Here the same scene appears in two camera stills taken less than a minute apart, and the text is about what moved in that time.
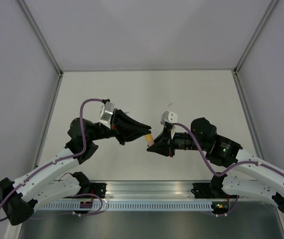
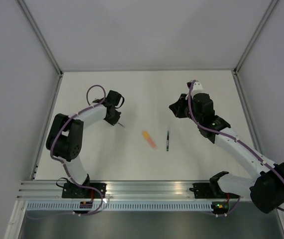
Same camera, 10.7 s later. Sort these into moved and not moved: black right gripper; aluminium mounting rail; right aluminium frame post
Moved: black right gripper
Not moved: aluminium mounting rail; right aluminium frame post
